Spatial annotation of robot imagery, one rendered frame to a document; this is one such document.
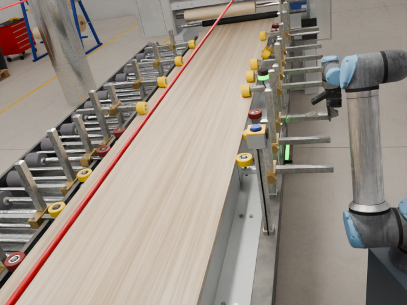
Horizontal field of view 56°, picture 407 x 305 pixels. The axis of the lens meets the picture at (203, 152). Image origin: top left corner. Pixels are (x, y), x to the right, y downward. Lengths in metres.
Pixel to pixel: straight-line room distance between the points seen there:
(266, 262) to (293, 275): 0.89
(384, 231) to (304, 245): 1.15
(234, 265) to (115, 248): 0.53
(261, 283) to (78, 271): 0.69
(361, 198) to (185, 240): 0.68
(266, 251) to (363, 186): 0.47
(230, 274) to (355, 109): 0.84
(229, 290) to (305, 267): 0.97
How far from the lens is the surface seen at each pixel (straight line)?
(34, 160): 2.65
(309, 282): 2.49
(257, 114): 2.30
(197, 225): 1.56
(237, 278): 1.72
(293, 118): 2.32
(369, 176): 1.55
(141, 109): 2.58
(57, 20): 5.63
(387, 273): 1.80
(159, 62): 3.47
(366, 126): 1.51
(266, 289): 1.56
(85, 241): 1.68
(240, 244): 1.85
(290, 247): 2.68
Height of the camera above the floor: 1.91
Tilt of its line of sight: 30 degrees down
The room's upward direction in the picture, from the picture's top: 12 degrees counter-clockwise
